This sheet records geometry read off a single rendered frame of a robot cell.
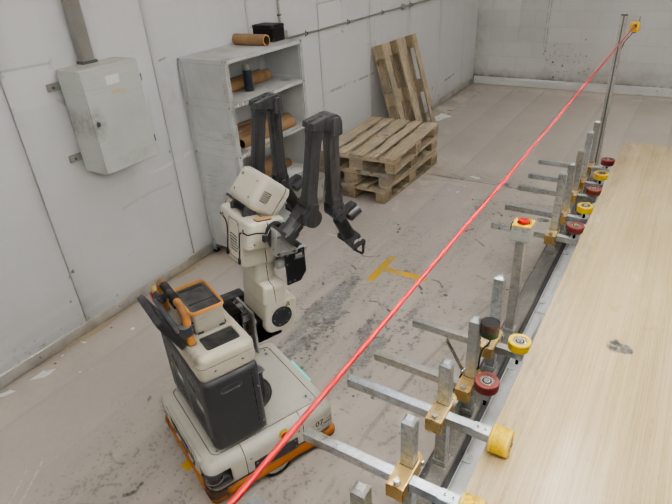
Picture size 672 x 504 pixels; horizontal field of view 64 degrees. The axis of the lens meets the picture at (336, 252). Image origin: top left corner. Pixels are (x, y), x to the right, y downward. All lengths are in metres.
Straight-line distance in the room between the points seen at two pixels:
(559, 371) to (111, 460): 2.17
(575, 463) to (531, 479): 0.14
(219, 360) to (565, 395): 1.26
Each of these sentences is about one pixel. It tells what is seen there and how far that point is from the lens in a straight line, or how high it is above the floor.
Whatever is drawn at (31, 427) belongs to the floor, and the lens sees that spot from 3.46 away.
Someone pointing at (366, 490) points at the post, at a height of 1.16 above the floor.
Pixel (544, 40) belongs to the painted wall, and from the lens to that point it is 9.38.
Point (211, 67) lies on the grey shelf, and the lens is 3.87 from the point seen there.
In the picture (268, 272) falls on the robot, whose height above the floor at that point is 0.95.
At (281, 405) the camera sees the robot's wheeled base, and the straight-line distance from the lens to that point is 2.67.
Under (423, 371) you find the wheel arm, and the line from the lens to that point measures 1.94.
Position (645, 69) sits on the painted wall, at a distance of 9.25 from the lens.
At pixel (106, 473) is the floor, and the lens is 3.04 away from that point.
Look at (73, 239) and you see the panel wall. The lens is 3.74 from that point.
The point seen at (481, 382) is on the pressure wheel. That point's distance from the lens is 1.86.
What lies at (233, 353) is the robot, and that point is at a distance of 2.21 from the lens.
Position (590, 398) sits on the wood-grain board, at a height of 0.90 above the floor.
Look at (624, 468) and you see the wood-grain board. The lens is 1.75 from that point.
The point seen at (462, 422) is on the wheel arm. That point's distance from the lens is 1.66.
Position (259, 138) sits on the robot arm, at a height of 1.45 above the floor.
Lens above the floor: 2.18
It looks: 30 degrees down
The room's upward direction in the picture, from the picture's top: 4 degrees counter-clockwise
